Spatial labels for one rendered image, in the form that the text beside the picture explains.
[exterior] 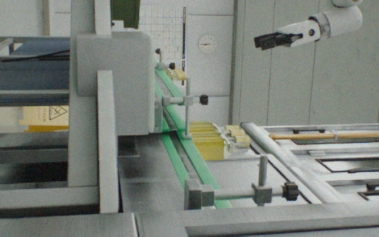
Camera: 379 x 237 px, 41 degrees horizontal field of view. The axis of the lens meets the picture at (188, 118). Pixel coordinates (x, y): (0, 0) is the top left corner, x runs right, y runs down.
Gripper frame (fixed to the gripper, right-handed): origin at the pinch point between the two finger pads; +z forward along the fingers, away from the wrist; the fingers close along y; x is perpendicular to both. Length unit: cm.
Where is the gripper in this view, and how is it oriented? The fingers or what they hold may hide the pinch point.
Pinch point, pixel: (264, 42)
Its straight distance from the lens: 145.9
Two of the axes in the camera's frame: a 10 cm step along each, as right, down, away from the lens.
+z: -9.6, 2.7, -1.0
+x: -2.3, -9.3, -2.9
